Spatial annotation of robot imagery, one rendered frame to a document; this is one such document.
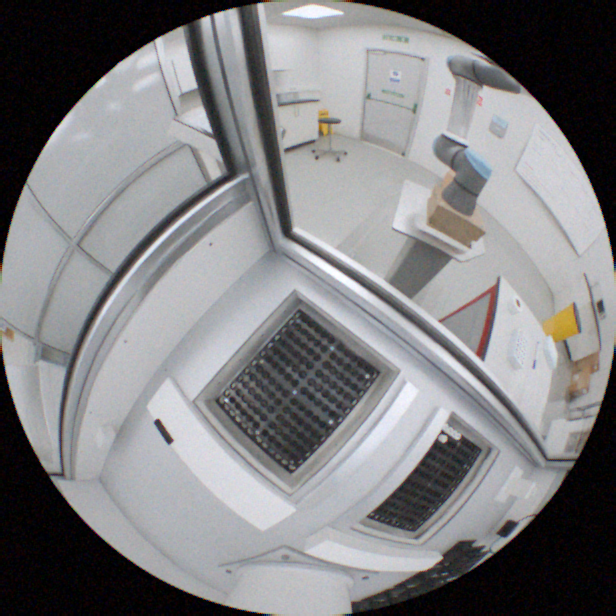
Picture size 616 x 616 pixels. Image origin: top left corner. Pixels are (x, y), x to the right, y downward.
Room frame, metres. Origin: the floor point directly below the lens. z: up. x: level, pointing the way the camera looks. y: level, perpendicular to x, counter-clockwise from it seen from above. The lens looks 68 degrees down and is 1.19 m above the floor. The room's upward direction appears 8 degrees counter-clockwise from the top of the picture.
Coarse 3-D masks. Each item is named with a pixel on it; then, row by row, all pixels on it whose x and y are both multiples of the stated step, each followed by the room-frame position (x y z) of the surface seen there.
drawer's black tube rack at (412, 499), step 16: (432, 448) -0.17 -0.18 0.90; (448, 448) -0.19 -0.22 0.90; (464, 448) -0.21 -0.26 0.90; (432, 464) -0.21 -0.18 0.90; (448, 464) -0.23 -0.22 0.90; (464, 464) -0.25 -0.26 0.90; (416, 480) -0.23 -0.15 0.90; (432, 480) -0.25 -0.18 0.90; (448, 480) -0.27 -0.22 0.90; (400, 496) -0.28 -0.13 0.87; (416, 496) -0.27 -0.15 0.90; (432, 496) -0.29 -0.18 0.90; (448, 496) -0.32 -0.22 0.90; (384, 512) -0.29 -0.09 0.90; (400, 512) -0.30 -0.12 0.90; (416, 512) -0.35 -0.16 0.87; (432, 512) -0.35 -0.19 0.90; (400, 528) -0.36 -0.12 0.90; (416, 528) -0.39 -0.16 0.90
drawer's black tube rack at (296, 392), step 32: (288, 320) 0.10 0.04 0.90; (288, 352) 0.04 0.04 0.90; (320, 352) 0.04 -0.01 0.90; (256, 384) 0.00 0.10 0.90; (288, 384) -0.01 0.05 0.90; (320, 384) -0.01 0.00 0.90; (352, 384) -0.02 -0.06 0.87; (256, 416) -0.06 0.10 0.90; (288, 416) -0.06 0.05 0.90; (320, 416) -0.06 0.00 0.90; (288, 448) -0.11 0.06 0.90
